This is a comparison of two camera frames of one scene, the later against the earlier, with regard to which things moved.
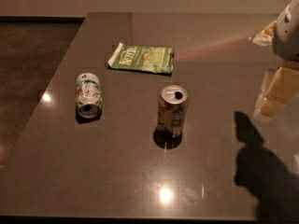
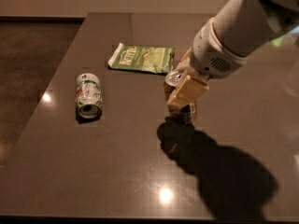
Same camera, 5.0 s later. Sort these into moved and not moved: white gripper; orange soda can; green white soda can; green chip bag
Moved: white gripper; orange soda can
Not moved: green chip bag; green white soda can
